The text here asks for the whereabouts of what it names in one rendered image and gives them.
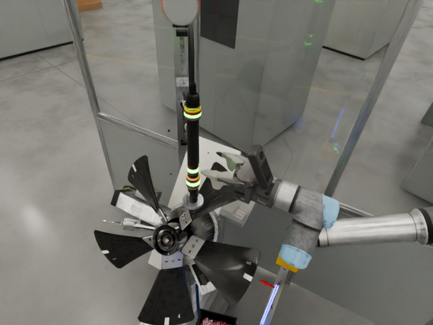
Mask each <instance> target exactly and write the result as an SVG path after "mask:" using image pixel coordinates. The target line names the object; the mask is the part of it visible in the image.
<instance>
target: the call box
mask: <svg viewBox="0 0 433 325"><path fill-rule="evenodd" d="M276 264H278V265H280V266H282V267H284V268H287V269H288V270H291V271H293V272H295V273H297V271H298V269H299V268H295V267H294V266H291V265H289V264H288V263H286V262H284V261H283V260H282V259H281V258H280V253H279V255H278V258H277V260H276Z"/></svg>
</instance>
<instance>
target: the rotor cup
mask: <svg viewBox="0 0 433 325"><path fill-rule="evenodd" d="M179 219H180V217H175V218H173V219H171V220H169V221H168V223H167V224H164V225H162V226H159V227H158V228H157V229H156V230H155V232H154V234H153V246H154V248H155V249H156V251H157V252H159V253H160V254H161V255H165V256H169V255H173V254H174V253H176V252H178V251H182V249H183V247H184V246H185V244H186V243H187V241H188V240H189V238H190V237H191V236H192V235H194V236H195V229H194V227H193V225H192V224H190V225H189V227H188V228H187V230H186V231H185V232H184V230H181V227H180V221H179ZM176 227H179V228H177V229H175V228H176ZM164 238H168V242H167V243H165V242H164ZM182 244H183V246H181V247H180V245H182Z"/></svg>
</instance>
